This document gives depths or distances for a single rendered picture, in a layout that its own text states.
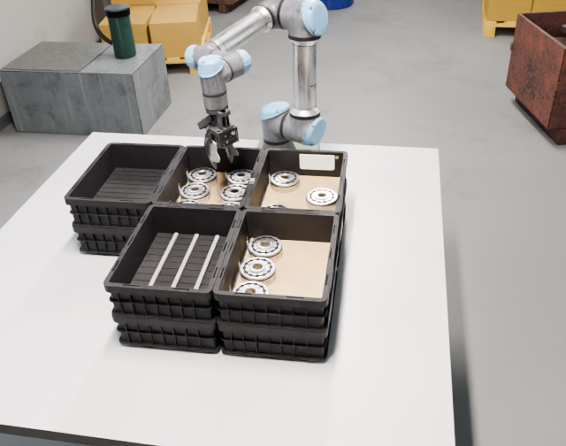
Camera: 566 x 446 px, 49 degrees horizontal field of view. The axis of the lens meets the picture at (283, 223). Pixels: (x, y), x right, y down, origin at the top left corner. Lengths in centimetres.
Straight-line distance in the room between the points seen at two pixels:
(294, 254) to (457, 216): 185
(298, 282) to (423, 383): 43
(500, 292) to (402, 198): 92
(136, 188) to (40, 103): 259
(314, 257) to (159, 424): 65
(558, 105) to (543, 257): 128
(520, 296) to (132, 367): 195
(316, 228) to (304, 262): 12
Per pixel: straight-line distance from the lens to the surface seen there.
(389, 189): 243
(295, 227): 190
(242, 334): 169
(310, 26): 218
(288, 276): 179
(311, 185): 220
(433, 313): 189
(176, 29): 554
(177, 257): 191
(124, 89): 446
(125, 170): 242
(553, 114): 436
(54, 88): 470
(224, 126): 194
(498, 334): 290
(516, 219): 364
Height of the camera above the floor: 197
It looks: 35 degrees down
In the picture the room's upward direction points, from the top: 3 degrees counter-clockwise
